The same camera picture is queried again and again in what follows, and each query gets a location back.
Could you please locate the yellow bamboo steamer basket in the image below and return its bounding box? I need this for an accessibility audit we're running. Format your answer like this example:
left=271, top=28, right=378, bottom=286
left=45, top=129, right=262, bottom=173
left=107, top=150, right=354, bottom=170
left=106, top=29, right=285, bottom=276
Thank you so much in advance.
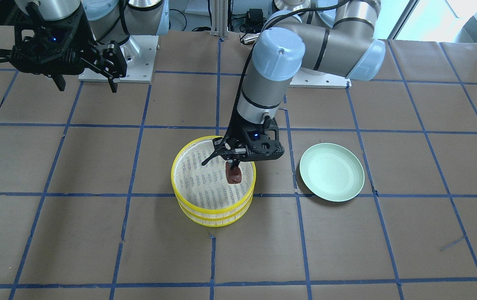
left=171, top=135, right=257, bottom=213

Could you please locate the yellow bamboo steamer base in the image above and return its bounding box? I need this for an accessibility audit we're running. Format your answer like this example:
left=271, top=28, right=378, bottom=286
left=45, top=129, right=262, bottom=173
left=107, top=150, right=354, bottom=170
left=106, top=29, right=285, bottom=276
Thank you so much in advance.
left=177, top=194, right=253, bottom=228

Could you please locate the brown bun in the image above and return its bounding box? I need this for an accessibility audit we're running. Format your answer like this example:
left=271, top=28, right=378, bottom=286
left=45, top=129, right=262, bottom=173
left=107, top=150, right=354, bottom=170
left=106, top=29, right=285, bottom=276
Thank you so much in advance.
left=225, top=161, right=242, bottom=184

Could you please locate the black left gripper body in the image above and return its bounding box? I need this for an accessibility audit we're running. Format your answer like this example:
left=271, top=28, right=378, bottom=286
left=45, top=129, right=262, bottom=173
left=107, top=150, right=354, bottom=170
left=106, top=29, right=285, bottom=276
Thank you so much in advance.
left=213, top=117, right=284, bottom=162

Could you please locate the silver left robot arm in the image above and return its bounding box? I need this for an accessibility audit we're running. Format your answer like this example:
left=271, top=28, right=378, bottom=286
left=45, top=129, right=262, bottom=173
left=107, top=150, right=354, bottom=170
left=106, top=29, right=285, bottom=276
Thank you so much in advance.
left=201, top=0, right=386, bottom=169

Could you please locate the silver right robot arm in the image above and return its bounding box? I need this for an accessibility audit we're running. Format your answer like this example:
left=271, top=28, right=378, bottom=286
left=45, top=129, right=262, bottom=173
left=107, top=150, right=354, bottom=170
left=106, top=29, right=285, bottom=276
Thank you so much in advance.
left=9, top=0, right=170, bottom=93

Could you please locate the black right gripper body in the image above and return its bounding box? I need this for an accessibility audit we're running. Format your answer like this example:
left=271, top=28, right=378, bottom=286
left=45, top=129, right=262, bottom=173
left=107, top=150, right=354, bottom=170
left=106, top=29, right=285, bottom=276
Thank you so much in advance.
left=10, top=8, right=97, bottom=77

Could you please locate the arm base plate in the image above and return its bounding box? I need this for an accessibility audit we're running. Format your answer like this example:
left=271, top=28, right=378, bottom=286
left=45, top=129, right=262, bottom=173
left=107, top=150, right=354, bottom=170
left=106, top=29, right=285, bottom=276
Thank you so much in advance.
left=78, top=35, right=160, bottom=83
left=290, top=68, right=352, bottom=89

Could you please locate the light green plate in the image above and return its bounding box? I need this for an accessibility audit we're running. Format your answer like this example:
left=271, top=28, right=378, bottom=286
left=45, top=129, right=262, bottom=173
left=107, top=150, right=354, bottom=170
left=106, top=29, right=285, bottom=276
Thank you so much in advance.
left=299, top=143, right=365, bottom=203

